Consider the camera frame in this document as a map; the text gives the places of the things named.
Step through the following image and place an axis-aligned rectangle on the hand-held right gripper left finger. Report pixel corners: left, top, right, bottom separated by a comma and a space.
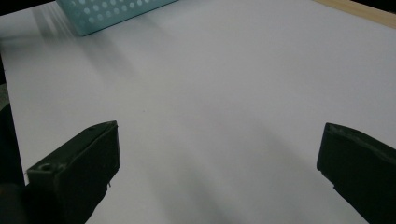
26, 120, 121, 224

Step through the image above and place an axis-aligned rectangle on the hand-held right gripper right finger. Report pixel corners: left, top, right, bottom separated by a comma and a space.
316, 122, 396, 224

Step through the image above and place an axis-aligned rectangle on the light blue plastic basket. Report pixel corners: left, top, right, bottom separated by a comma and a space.
55, 0, 178, 37

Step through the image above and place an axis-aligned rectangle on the wooden table edge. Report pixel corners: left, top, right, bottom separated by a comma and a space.
312, 0, 396, 31

